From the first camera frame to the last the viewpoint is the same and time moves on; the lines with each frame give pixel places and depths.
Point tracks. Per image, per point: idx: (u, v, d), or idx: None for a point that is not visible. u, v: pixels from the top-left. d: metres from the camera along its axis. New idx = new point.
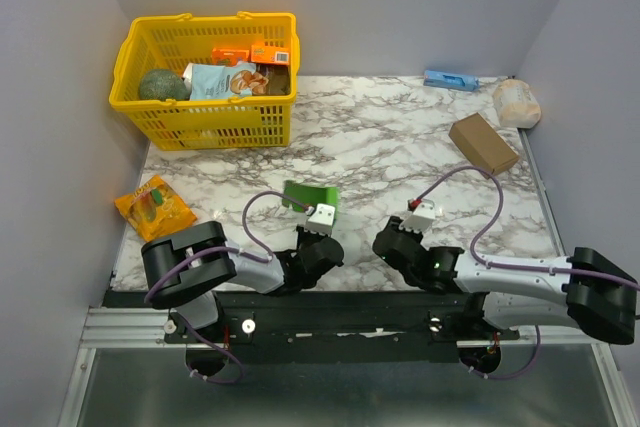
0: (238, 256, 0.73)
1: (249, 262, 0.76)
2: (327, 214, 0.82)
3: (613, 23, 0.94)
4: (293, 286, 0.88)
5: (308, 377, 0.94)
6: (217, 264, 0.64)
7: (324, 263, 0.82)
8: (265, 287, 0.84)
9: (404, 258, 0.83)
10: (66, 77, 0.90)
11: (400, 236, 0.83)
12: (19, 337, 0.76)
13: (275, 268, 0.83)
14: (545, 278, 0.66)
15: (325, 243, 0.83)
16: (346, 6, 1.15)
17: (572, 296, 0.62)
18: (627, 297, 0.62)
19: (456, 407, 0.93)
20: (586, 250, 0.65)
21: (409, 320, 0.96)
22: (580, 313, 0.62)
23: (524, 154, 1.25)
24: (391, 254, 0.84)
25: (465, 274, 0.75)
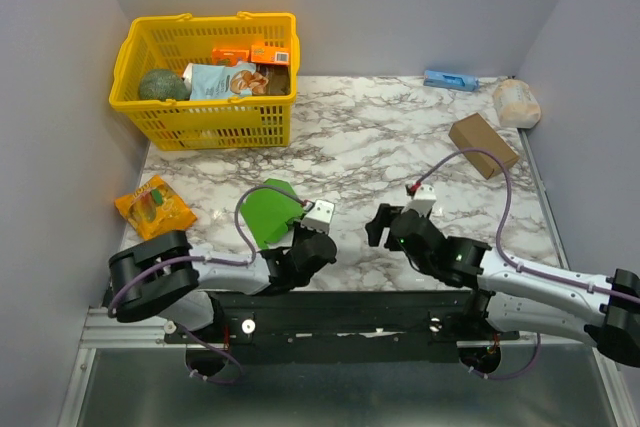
0: (206, 264, 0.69)
1: (221, 267, 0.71)
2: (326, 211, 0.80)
3: (613, 23, 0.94)
4: (284, 284, 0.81)
5: (307, 377, 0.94)
6: (178, 275, 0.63)
7: (315, 261, 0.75)
8: (254, 286, 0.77)
9: (426, 246, 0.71)
10: (66, 77, 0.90)
11: (425, 221, 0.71)
12: (19, 337, 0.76)
13: (258, 270, 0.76)
14: (582, 294, 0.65)
15: (317, 240, 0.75)
16: (345, 6, 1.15)
17: (613, 318, 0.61)
18: None
19: (456, 407, 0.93)
20: (626, 273, 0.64)
21: (409, 320, 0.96)
22: (616, 336, 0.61)
23: (524, 154, 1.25)
24: (412, 240, 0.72)
25: (490, 273, 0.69)
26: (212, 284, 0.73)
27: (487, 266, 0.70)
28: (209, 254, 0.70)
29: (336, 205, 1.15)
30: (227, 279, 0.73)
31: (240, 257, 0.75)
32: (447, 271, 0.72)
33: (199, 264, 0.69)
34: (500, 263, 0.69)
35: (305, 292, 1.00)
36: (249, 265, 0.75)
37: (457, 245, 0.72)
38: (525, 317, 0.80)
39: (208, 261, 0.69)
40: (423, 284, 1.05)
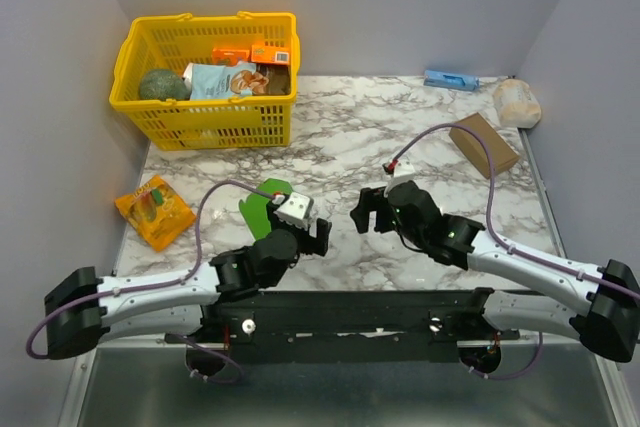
0: (120, 296, 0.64)
1: (141, 294, 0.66)
2: (300, 205, 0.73)
3: (613, 23, 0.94)
4: (248, 290, 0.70)
5: (307, 376, 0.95)
6: (79, 319, 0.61)
7: (273, 262, 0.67)
8: (211, 297, 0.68)
9: (420, 219, 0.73)
10: (66, 77, 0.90)
11: (424, 193, 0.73)
12: (18, 337, 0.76)
13: (200, 284, 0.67)
14: (571, 281, 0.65)
15: (273, 238, 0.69)
16: (345, 6, 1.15)
17: (597, 305, 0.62)
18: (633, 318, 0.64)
19: (456, 407, 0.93)
20: (618, 265, 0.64)
21: (409, 320, 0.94)
22: (597, 322, 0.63)
23: (524, 154, 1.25)
24: (409, 210, 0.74)
25: (480, 251, 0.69)
26: (145, 310, 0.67)
27: (479, 241, 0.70)
28: (122, 286, 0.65)
29: (336, 204, 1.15)
30: (158, 303, 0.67)
31: (172, 277, 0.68)
32: (438, 246, 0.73)
33: (110, 297, 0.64)
34: (493, 244, 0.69)
35: (307, 293, 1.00)
36: (185, 283, 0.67)
37: (454, 222, 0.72)
38: (518, 312, 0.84)
39: (119, 291, 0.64)
40: (423, 284, 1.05)
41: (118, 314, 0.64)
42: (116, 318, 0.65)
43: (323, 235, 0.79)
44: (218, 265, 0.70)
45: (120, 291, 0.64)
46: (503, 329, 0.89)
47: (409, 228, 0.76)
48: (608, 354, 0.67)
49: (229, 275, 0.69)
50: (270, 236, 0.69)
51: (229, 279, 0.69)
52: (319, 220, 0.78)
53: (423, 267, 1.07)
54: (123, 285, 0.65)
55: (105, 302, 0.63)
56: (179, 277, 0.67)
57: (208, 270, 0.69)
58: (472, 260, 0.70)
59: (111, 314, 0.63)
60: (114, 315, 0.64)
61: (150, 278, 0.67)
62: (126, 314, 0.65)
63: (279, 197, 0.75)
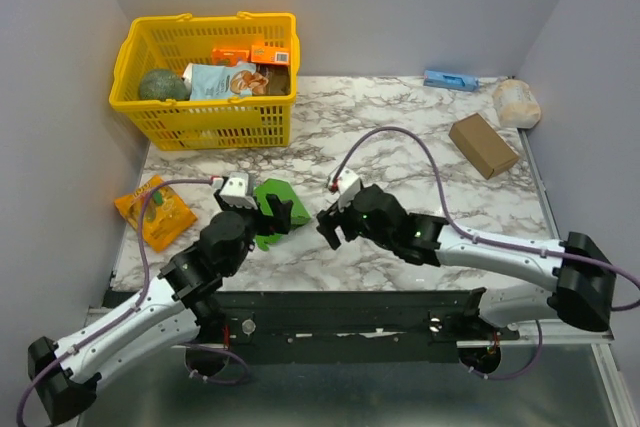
0: (80, 351, 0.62)
1: (99, 340, 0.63)
2: (239, 183, 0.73)
3: (613, 23, 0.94)
4: (210, 281, 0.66)
5: (307, 377, 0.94)
6: (51, 386, 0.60)
7: (226, 246, 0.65)
8: (177, 305, 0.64)
9: (388, 223, 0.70)
10: (66, 77, 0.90)
11: (390, 196, 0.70)
12: (19, 337, 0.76)
13: (156, 300, 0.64)
14: (535, 259, 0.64)
15: (218, 223, 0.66)
16: (345, 6, 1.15)
17: (565, 278, 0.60)
18: (606, 286, 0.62)
19: (456, 407, 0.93)
20: (579, 235, 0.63)
21: (409, 321, 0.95)
22: (569, 297, 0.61)
23: (524, 154, 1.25)
24: (375, 215, 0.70)
25: (448, 247, 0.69)
26: (116, 350, 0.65)
27: (446, 240, 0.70)
28: (78, 340, 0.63)
29: None
30: (124, 338, 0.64)
31: (124, 308, 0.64)
32: (407, 248, 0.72)
33: (69, 358, 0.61)
34: (458, 237, 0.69)
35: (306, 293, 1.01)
36: (140, 308, 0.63)
37: (420, 222, 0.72)
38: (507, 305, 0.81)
39: (76, 347, 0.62)
40: (423, 284, 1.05)
41: (87, 368, 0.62)
42: (88, 372, 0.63)
43: (278, 208, 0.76)
44: (171, 272, 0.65)
45: (77, 347, 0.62)
46: (499, 326, 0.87)
47: (375, 232, 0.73)
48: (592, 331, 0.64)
49: (185, 276, 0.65)
50: (214, 221, 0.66)
51: (188, 279, 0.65)
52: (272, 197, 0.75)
53: (422, 268, 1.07)
54: (79, 340, 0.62)
55: (67, 364, 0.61)
56: (132, 305, 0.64)
57: (163, 282, 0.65)
58: (443, 257, 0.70)
59: (79, 372, 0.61)
60: (84, 370, 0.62)
61: (102, 321, 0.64)
62: (96, 364, 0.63)
63: (218, 182, 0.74)
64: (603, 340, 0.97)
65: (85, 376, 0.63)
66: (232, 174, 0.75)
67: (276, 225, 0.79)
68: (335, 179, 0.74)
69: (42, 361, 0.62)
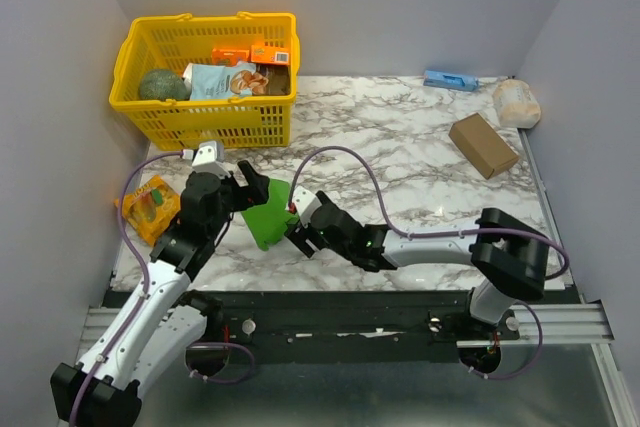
0: (110, 356, 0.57)
1: (125, 338, 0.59)
2: (209, 151, 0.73)
3: (613, 22, 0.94)
4: (204, 244, 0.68)
5: (307, 377, 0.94)
6: (96, 399, 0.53)
7: (209, 201, 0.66)
8: (183, 277, 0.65)
9: (342, 236, 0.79)
10: (66, 77, 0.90)
11: (342, 212, 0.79)
12: (19, 337, 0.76)
13: (161, 281, 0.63)
14: (456, 241, 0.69)
15: (193, 184, 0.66)
16: (345, 6, 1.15)
17: (477, 252, 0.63)
18: (536, 255, 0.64)
19: (456, 407, 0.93)
20: (492, 209, 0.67)
21: (409, 321, 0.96)
22: (487, 270, 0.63)
23: (524, 154, 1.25)
24: (330, 231, 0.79)
25: (389, 248, 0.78)
26: (143, 346, 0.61)
27: (390, 244, 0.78)
28: (103, 349, 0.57)
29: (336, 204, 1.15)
30: (148, 327, 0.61)
31: (133, 301, 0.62)
32: (363, 257, 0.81)
33: (102, 368, 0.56)
34: (397, 238, 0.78)
35: (303, 292, 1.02)
36: (149, 293, 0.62)
37: (371, 232, 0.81)
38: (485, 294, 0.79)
39: (104, 354, 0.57)
40: (423, 284, 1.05)
41: (124, 370, 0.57)
42: (125, 376, 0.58)
43: (252, 175, 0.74)
44: (162, 251, 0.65)
45: (105, 354, 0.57)
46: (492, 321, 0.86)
47: (333, 245, 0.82)
48: (534, 300, 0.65)
49: (178, 248, 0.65)
50: (189, 182, 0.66)
51: (184, 249, 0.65)
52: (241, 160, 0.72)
53: (422, 268, 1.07)
54: (102, 349, 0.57)
55: (103, 373, 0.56)
56: (139, 294, 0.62)
57: (159, 263, 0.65)
58: (389, 258, 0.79)
59: (118, 376, 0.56)
60: (122, 372, 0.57)
61: (116, 324, 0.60)
62: (132, 364, 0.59)
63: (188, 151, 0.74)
64: (603, 340, 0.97)
65: (123, 381, 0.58)
66: (202, 143, 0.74)
67: (254, 197, 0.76)
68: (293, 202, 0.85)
69: (73, 385, 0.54)
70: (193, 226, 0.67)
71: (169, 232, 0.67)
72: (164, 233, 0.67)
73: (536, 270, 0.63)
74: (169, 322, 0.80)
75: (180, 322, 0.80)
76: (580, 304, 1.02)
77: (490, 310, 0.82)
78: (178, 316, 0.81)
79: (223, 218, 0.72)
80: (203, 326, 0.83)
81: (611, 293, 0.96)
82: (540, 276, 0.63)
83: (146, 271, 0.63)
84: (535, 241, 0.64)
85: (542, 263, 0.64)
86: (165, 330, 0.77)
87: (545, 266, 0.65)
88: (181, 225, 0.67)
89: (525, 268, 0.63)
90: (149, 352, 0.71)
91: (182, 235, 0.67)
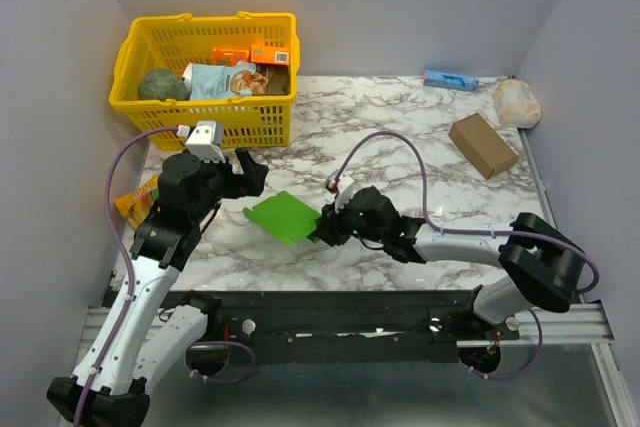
0: (104, 366, 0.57)
1: (117, 345, 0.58)
2: (206, 131, 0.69)
3: (613, 23, 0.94)
4: (188, 231, 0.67)
5: (307, 377, 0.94)
6: (98, 409, 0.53)
7: (189, 184, 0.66)
8: (169, 272, 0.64)
9: (381, 221, 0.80)
10: (66, 77, 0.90)
11: (385, 199, 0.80)
12: (20, 336, 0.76)
13: (146, 280, 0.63)
14: (487, 240, 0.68)
15: (170, 167, 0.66)
16: (345, 7, 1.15)
17: (506, 253, 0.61)
18: (571, 269, 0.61)
19: (455, 406, 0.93)
20: (528, 214, 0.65)
21: (409, 321, 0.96)
22: (515, 272, 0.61)
23: (524, 154, 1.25)
24: (369, 214, 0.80)
25: (420, 240, 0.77)
26: (138, 348, 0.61)
27: (421, 235, 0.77)
28: (95, 360, 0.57)
29: None
30: (140, 329, 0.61)
31: (119, 306, 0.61)
32: (396, 246, 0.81)
33: (97, 379, 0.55)
34: (430, 231, 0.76)
35: (304, 292, 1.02)
36: (135, 294, 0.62)
37: (406, 223, 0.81)
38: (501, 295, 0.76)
39: (97, 365, 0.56)
40: (423, 284, 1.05)
41: (122, 375, 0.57)
42: (124, 381, 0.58)
43: (249, 165, 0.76)
44: (143, 245, 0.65)
45: (98, 365, 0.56)
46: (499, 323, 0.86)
47: (370, 228, 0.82)
48: (562, 312, 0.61)
49: (160, 238, 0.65)
50: (165, 167, 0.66)
51: (166, 239, 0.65)
52: (237, 150, 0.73)
53: (422, 268, 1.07)
54: (95, 359, 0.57)
55: (99, 384, 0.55)
56: (125, 297, 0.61)
57: (141, 260, 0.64)
58: (419, 250, 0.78)
59: (116, 384, 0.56)
60: (120, 379, 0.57)
61: (104, 333, 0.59)
62: (128, 369, 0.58)
63: (184, 129, 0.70)
64: (603, 340, 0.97)
65: (124, 387, 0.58)
66: (199, 122, 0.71)
67: (247, 187, 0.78)
68: (335, 182, 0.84)
69: (70, 400, 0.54)
70: (173, 213, 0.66)
71: (149, 224, 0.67)
72: (144, 226, 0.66)
73: (565, 280, 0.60)
74: (170, 321, 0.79)
75: (183, 322, 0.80)
76: (580, 305, 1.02)
77: (501, 312, 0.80)
78: (178, 314, 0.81)
79: (207, 204, 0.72)
80: (204, 324, 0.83)
81: (612, 293, 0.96)
82: (569, 287, 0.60)
83: (130, 271, 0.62)
84: (568, 251, 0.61)
85: (573, 275, 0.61)
86: (168, 329, 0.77)
87: (576, 278, 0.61)
88: (162, 215, 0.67)
89: (556, 278, 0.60)
90: (152, 351, 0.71)
91: (162, 225, 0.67)
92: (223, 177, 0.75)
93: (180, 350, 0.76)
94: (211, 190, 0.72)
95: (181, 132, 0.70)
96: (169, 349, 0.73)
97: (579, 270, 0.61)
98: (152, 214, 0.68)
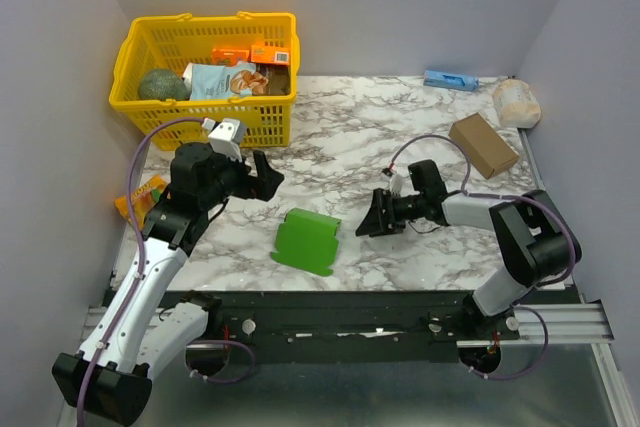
0: (111, 342, 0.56)
1: (125, 322, 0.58)
2: (228, 129, 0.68)
3: (613, 24, 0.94)
4: (197, 217, 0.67)
5: (307, 377, 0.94)
6: (103, 383, 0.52)
7: (200, 171, 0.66)
8: (178, 254, 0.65)
9: (422, 180, 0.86)
10: (66, 77, 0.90)
11: (433, 163, 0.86)
12: (20, 336, 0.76)
13: (156, 259, 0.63)
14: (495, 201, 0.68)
15: (183, 154, 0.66)
16: (345, 7, 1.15)
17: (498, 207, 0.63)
18: (555, 249, 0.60)
19: (456, 406, 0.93)
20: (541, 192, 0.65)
21: (409, 321, 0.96)
22: (498, 226, 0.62)
23: (524, 154, 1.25)
24: (416, 174, 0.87)
25: (448, 200, 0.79)
26: (145, 327, 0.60)
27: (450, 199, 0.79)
28: (102, 336, 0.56)
29: (336, 204, 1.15)
30: (147, 308, 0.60)
31: (128, 284, 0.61)
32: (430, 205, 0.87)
33: (104, 354, 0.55)
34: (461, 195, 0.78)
35: (305, 292, 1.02)
36: (144, 274, 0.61)
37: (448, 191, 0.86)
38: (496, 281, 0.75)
39: (104, 341, 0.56)
40: (423, 284, 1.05)
41: (128, 353, 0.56)
42: (130, 360, 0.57)
43: (263, 166, 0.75)
44: (153, 227, 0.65)
45: (105, 341, 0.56)
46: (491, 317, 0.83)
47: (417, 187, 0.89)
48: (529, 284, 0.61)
49: (170, 222, 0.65)
50: (178, 152, 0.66)
51: (176, 223, 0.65)
52: (255, 150, 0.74)
53: (423, 268, 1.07)
54: (102, 335, 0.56)
55: (106, 359, 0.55)
56: (134, 275, 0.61)
57: (151, 242, 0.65)
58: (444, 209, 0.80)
59: (122, 360, 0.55)
60: (126, 356, 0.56)
61: (113, 310, 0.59)
62: (135, 348, 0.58)
63: (209, 122, 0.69)
64: (603, 340, 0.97)
65: (129, 366, 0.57)
66: (224, 118, 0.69)
67: (257, 188, 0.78)
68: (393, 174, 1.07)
69: (74, 374, 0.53)
70: (184, 199, 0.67)
71: (159, 209, 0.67)
72: (155, 210, 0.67)
73: (543, 257, 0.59)
74: (172, 316, 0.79)
75: (185, 317, 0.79)
76: (580, 304, 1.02)
77: (495, 301, 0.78)
78: (180, 311, 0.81)
79: (219, 194, 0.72)
80: (205, 320, 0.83)
81: (612, 293, 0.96)
82: (542, 265, 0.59)
83: (141, 250, 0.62)
84: (564, 238, 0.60)
85: (556, 259, 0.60)
86: (170, 323, 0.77)
87: (558, 262, 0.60)
88: (173, 200, 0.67)
89: (533, 246, 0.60)
90: (154, 341, 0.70)
91: (173, 210, 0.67)
92: (235, 171, 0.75)
93: (180, 346, 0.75)
94: (222, 184, 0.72)
95: (206, 124, 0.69)
96: (172, 341, 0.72)
97: (563, 257, 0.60)
98: (162, 199, 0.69)
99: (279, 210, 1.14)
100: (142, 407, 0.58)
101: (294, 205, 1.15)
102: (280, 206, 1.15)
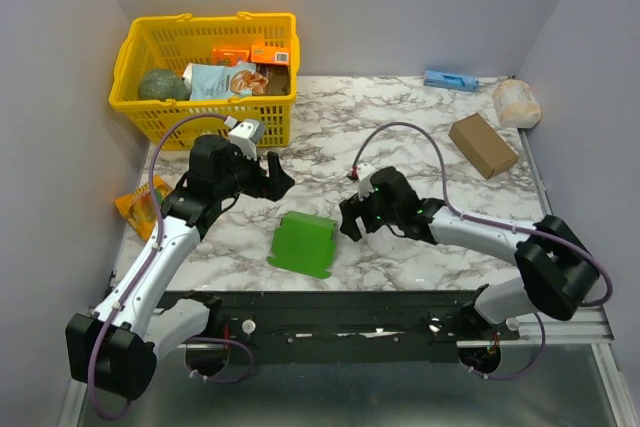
0: (126, 305, 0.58)
1: (141, 287, 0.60)
2: (248, 127, 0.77)
3: (614, 24, 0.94)
4: (212, 202, 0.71)
5: (307, 377, 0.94)
6: (116, 345, 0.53)
7: (217, 159, 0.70)
8: (193, 232, 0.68)
9: (394, 198, 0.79)
10: (66, 76, 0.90)
11: (398, 174, 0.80)
12: (19, 337, 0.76)
13: (174, 234, 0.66)
14: (507, 234, 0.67)
15: (202, 143, 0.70)
16: (345, 7, 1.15)
17: (523, 250, 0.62)
18: (582, 278, 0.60)
19: (456, 406, 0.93)
20: (554, 217, 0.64)
21: (409, 321, 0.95)
22: (525, 268, 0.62)
23: (524, 154, 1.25)
24: (384, 190, 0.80)
25: (437, 221, 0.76)
26: (155, 298, 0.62)
27: (439, 215, 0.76)
28: (118, 299, 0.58)
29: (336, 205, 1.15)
30: (162, 278, 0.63)
31: (144, 254, 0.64)
32: (409, 223, 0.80)
33: (119, 315, 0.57)
34: (449, 214, 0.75)
35: (304, 292, 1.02)
36: (162, 245, 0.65)
37: (425, 202, 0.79)
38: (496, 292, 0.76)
39: (120, 303, 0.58)
40: (423, 284, 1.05)
41: (141, 318, 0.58)
42: (141, 326, 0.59)
43: (275, 170, 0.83)
44: (171, 207, 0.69)
45: (121, 303, 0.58)
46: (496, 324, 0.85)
47: (386, 208, 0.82)
48: (562, 319, 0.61)
49: (187, 205, 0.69)
50: (198, 142, 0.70)
51: (193, 206, 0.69)
52: (269, 153, 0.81)
53: (422, 268, 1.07)
54: (118, 298, 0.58)
55: (121, 320, 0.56)
56: (152, 245, 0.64)
57: (170, 219, 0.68)
58: (433, 230, 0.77)
59: (135, 323, 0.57)
60: (139, 321, 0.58)
61: (128, 276, 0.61)
62: (146, 314, 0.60)
63: (231, 120, 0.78)
64: (603, 340, 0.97)
65: (141, 332, 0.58)
66: (245, 119, 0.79)
67: (267, 188, 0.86)
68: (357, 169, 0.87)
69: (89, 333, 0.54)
70: (200, 186, 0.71)
71: (176, 193, 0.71)
72: (173, 194, 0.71)
73: (573, 291, 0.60)
74: (176, 307, 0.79)
75: (188, 308, 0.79)
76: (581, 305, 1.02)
77: (500, 313, 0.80)
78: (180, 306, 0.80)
79: (232, 186, 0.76)
80: (205, 316, 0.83)
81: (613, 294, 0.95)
82: (576, 298, 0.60)
83: (159, 225, 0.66)
84: (585, 264, 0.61)
85: (583, 286, 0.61)
86: (173, 312, 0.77)
87: (586, 290, 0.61)
88: (190, 186, 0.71)
89: (564, 283, 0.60)
90: (157, 326, 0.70)
91: (190, 195, 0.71)
92: (249, 169, 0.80)
93: (181, 336, 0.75)
94: (236, 178, 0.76)
95: (228, 122, 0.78)
96: (175, 329, 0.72)
97: (589, 283, 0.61)
98: (179, 186, 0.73)
99: (279, 210, 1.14)
100: (147, 381, 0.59)
101: (294, 205, 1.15)
102: (280, 206, 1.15)
